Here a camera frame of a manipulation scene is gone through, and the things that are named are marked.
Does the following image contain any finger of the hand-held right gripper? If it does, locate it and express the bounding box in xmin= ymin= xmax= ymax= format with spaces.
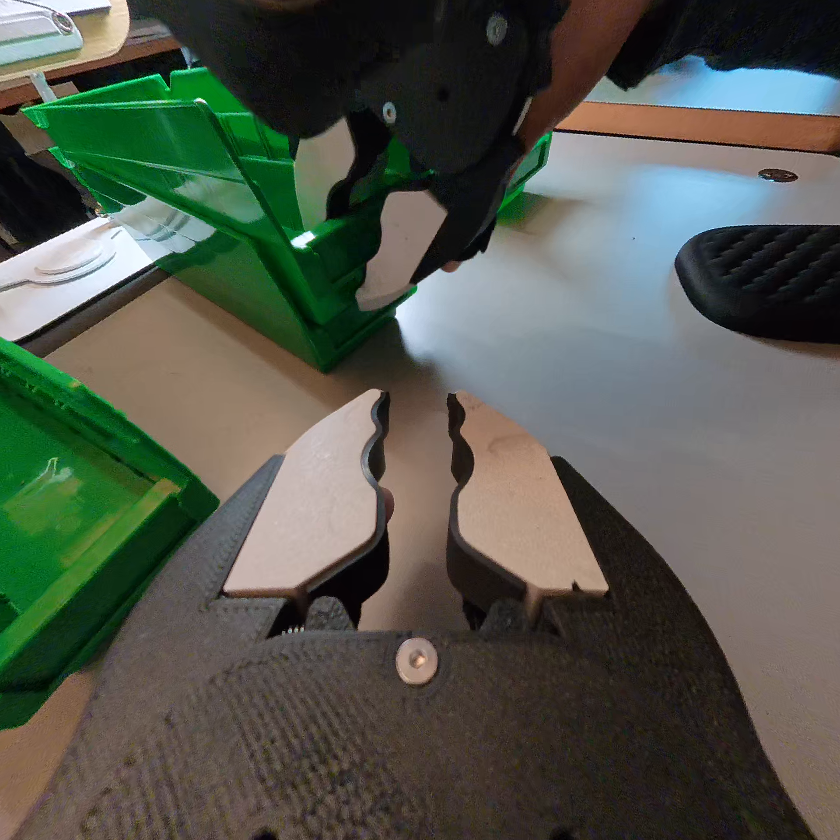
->
xmin=295 ymin=108 xmax=395 ymax=231
xmin=356 ymin=189 xmax=448 ymax=313

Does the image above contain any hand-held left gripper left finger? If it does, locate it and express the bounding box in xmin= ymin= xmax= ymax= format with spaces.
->
xmin=223 ymin=388 xmax=395 ymax=627

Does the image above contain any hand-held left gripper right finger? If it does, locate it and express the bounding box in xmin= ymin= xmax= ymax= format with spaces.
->
xmin=446 ymin=390 xmax=610 ymax=631

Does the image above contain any green plastic bin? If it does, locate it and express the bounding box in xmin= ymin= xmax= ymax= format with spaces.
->
xmin=49 ymin=141 xmax=408 ymax=329
xmin=66 ymin=164 xmax=552 ymax=374
xmin=23 ymin=66 xmax=552 ymax=316
xmin=0 ymin=338 xmax=221 ymax=729

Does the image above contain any person's right forearm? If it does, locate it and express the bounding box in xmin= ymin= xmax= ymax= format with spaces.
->
xmin=604 ymin=0 xmax=840 ymax=89

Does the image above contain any light grey desk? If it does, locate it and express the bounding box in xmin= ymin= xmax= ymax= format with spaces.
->
xmin=558 ymin=56 xmax=840 ymax=155
xmin=0 ymin=131 xmax=840 ymax=840

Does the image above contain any person's right hand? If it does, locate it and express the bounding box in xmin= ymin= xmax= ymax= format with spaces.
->
xmin=515 ymin=0 xmax=657 ymax=155

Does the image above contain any brown wooden table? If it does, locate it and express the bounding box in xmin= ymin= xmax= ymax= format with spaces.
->
xmin=0 ymin=33 xmax=188 ymax=112

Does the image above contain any pale wooden board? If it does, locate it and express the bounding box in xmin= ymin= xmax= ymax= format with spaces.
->
xmin=0 ymin=0 xmax=132 ymax=85

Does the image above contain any white document stand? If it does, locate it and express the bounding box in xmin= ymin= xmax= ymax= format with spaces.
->
xmin=0 ymin=0 xmax=175 ymax=342

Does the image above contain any black ribbed pad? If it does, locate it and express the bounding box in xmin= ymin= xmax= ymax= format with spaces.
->
xmin=676 ymin=225 xmax=840 ymax=343

